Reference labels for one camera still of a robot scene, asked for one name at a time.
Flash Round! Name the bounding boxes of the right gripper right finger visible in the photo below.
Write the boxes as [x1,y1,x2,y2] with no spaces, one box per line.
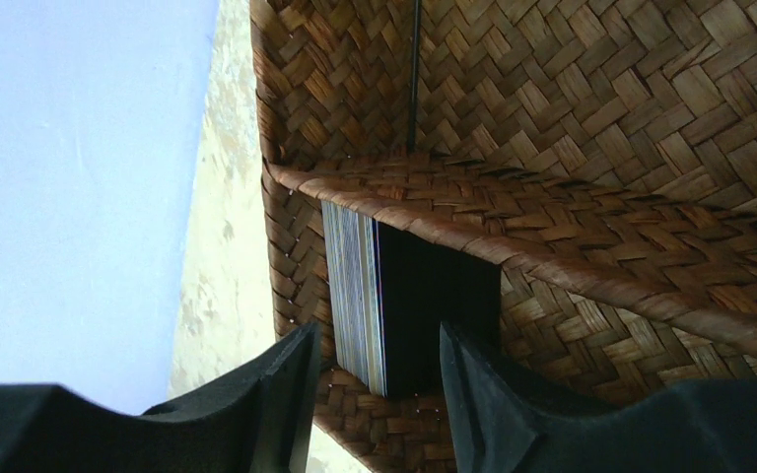
[440,323,757,472]

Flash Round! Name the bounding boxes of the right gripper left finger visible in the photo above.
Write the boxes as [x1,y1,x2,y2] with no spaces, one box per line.
[0,323,320,472]

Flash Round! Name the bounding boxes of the brown woven divided basket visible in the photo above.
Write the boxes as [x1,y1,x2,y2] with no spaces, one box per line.
[250,1,757,472]

